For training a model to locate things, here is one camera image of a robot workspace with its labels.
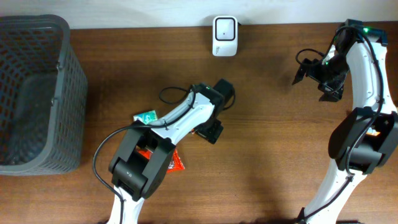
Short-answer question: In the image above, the white barcode scanner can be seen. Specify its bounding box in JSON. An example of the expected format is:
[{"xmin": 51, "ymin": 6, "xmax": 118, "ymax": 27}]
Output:
[{"xmin": 212, "ymin": 16, "xmax": 238, "ymax": 57}]

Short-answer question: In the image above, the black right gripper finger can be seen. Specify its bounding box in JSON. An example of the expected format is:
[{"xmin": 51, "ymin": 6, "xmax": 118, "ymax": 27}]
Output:
[
  {"xmin": 292, "ymin": 58, "xmax": 311, "ymax": 85},
  {"xmin": 318, "ymin": 83, "xmax": 344, "ymax": 102}
]

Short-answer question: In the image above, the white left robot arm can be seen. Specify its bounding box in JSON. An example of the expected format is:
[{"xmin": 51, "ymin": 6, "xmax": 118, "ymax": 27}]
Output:
[{"xmin": 108, "ymin": 79, "xmax": 235, "ymax": 223}]

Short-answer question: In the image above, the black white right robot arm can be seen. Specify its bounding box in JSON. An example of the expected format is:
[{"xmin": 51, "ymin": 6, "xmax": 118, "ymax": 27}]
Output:
[{"xmin": 293, "ymin": 19, "xmax": 397, "ymax": 223}]

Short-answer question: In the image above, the grey plastic mesh basket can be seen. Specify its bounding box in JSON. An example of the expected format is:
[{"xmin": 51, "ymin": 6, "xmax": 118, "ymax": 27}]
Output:
[{"xmin": 1, "ymin": 14, "xmax": 88, "ymax": 176}]

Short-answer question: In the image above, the red Hacks candy bag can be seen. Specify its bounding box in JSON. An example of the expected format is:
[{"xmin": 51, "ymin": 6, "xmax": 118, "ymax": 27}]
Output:
[{"xmin": 136, "ymin": 147, "xmax": 185, "ymax": 173}]

